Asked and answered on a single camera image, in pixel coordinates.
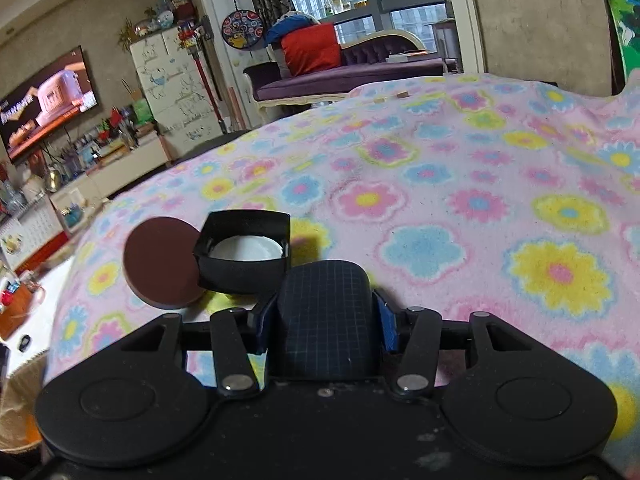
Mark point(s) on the pink floral fleece blanket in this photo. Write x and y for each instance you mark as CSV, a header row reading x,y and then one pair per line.
x,y
457,193

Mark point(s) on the purple chaise sofa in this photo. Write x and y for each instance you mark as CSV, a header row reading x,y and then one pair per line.
x,y
362,62

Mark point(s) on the beige woven basket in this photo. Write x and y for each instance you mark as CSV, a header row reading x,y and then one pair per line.
x,y
19,432

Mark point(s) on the wall television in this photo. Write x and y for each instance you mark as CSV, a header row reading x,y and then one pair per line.
x,y
45,102

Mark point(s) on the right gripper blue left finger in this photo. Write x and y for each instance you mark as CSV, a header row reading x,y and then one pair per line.
x,y
259,322

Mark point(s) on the red cushion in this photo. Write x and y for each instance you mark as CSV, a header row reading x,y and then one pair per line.
x,y
311,49

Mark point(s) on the round dartboard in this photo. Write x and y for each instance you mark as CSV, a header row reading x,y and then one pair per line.
x,y
242,29

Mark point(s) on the white cartoon cabinet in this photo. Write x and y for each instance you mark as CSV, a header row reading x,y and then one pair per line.
x,y
176,91

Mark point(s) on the red desk calendar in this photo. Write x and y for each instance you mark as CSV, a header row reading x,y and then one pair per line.
x,y
32,236

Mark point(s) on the dark blue glasses case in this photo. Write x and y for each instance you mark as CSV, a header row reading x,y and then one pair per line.
x,y
323,328

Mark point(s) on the black hexagonal mirror case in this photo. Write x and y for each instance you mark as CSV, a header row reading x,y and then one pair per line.
x,y
243,251

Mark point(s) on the brown round compact lid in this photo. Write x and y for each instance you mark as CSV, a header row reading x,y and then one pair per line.
x,y
159,266

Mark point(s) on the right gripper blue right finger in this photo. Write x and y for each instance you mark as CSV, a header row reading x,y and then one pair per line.
x,y
388,312

